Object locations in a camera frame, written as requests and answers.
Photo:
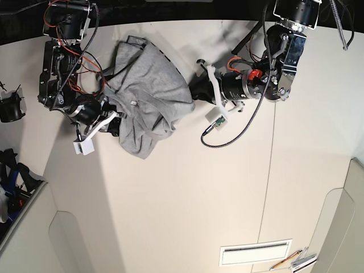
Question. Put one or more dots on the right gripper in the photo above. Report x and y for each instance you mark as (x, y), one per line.
(112, 117)

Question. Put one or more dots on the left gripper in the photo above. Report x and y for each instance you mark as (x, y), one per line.
(206, 88)

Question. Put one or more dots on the grey T-shirt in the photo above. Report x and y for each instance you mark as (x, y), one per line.
(145, 85)

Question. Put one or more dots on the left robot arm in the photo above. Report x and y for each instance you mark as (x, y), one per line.
(271, 75)

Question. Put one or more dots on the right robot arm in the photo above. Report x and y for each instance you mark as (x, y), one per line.
(72, 81)

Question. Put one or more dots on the white vent plate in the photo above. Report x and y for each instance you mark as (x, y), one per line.
(254, 253)

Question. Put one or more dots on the yellow pencil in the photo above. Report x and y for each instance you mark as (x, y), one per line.
(295, 254)

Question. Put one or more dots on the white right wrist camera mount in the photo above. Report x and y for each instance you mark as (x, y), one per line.
(83, 144)

